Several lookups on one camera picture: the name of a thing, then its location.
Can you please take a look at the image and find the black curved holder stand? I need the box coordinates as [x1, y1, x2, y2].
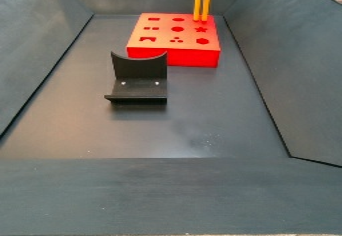
[104, 53, 166, 103]

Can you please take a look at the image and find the red shape-sorting board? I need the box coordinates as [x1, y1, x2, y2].
[125, 13, 220, 68]

